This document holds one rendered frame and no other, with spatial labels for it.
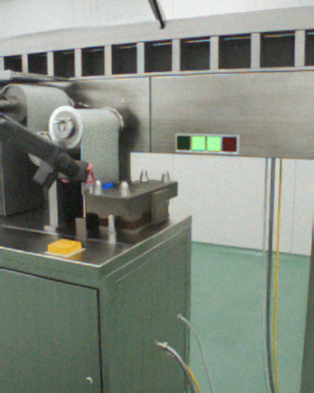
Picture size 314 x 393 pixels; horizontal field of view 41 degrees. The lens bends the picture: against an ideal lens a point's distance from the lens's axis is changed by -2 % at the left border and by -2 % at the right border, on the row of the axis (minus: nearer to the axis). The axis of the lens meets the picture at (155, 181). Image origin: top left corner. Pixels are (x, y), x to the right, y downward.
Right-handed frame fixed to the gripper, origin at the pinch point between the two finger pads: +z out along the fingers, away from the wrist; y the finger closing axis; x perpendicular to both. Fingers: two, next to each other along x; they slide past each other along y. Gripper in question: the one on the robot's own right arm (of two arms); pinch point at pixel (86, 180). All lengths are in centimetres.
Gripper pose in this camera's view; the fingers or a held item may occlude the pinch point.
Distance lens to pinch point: 148.6
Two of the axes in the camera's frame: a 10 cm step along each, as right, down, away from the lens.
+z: 3.9, 3.8, 8.4
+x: 2.1, -9.2, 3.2
